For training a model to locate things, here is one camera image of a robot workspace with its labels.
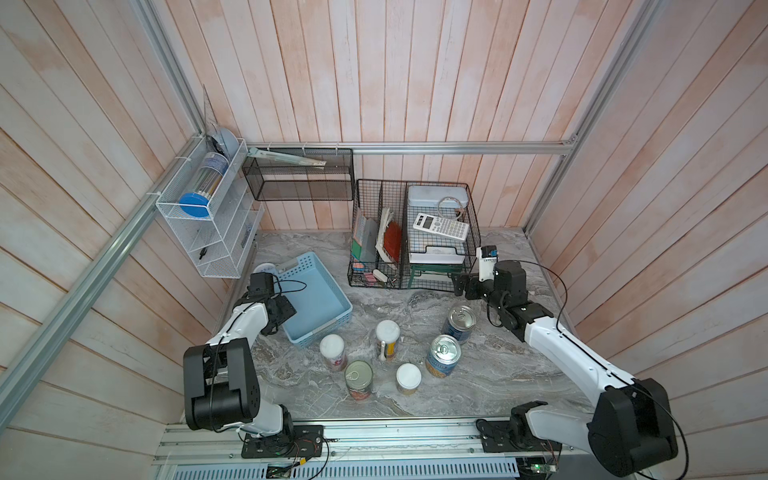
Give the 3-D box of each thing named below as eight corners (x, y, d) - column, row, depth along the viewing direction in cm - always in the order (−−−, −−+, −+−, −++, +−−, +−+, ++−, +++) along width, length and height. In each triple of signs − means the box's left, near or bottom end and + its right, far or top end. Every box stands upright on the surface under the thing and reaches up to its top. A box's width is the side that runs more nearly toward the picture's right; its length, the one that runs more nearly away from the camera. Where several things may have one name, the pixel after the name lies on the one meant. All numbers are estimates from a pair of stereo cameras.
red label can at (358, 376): (346, 400, 82) (343, 389, 73) (348, 373, 86) (345, 360, 78) (373, 400, 82) (372, 389, 73) (373, 373, 86) (373, 360, 78)
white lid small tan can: (396, 395, 82) (398, 387, 76) (395, 371, 87) (397, 362, 81) (419, 395, 82) (422, 387, 76) (417, 371, 87) (420, 362, 81)
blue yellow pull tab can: (427, 377, 86) (433, 364, 77) (424, 350, 91) (430, 334, 82) (455, 377, 86) (464, 364, 77) (450, 350, 91) (458, 334, 82)
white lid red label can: (323, 374, 86) (317, 359, 77) (326, 351, 91) (320, 334, 81) (346, 374, 86) (342, 359, 77) (347, 351, 91) (344, 334, 81)
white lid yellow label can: (375, 361, 89) (375, 343, 78) (375, 340, 93) (375, 319, 82) (398, 361, 89) (401, 343, 78) (397, 340, 93) (399, 319, 82)
